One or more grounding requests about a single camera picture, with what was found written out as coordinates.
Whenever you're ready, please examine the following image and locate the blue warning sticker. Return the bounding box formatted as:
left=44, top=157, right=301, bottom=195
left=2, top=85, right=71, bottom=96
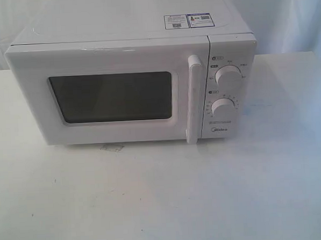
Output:
left=164, top=13, right=215, bottom=30

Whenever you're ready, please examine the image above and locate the lower white control knob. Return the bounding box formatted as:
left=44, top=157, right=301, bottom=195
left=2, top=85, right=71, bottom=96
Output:
left=211, top=98, right=236, bottom=117

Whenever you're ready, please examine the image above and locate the upper white control knob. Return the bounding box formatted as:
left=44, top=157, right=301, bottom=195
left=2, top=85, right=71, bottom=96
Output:
left=215, top=65, right=242, bottom=86

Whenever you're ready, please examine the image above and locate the white microwave door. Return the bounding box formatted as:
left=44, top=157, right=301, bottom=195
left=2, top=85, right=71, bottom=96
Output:
left=5, top=36, right=210, bottom=146

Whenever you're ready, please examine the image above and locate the white control knob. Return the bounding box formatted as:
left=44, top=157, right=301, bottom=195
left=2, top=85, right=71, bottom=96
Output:
left=211, top=98, right=236, bottom=117
left=215, top=65, right=242, bottom=86

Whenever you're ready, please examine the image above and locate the white microwave oven body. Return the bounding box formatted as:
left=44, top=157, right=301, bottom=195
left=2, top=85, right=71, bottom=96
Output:
left=10, top=3, right=256, bottom=139

